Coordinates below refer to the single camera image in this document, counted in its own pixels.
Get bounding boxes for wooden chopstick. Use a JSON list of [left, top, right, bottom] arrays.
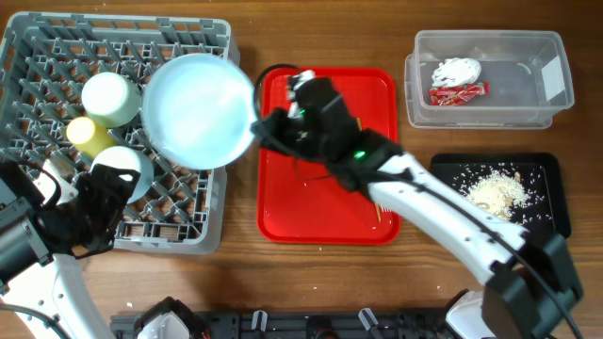
[[355, 118, 382, 222]]

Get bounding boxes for small blue bowl with crumbs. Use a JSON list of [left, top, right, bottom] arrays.
[[92, 146, 155, 203]]

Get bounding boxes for yellow plastic cup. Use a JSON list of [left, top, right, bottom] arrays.
[[66, 117, 117, 158]]

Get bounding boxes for large light blue plate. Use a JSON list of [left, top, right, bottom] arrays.
[[140, 54, 256, 170]]

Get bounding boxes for red snack wrapper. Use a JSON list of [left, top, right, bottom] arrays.
[[428, 82, 490, 106]]

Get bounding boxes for white napkin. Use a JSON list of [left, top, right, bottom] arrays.
[[432, 57, 481, 88]]

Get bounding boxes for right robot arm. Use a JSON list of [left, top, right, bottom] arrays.
[[252, 72, 583, 338]]

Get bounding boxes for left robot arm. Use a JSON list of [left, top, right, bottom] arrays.
[[1, 161, 139, 338]]

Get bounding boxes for grey dishwasher rack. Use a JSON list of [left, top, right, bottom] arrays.
[[1, 11, 240, 254]]

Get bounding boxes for spilled rice food waste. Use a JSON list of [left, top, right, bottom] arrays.
[[451, 162, 551, 226]]

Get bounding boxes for red plastic tray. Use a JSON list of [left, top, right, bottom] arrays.
[[257, 67, 401, 245]]

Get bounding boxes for clear plastic bin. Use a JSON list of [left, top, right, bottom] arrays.
[[404, 30, 575, 129]]

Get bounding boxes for black plastic tray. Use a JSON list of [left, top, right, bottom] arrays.
[[431, 153, 572, 238]]

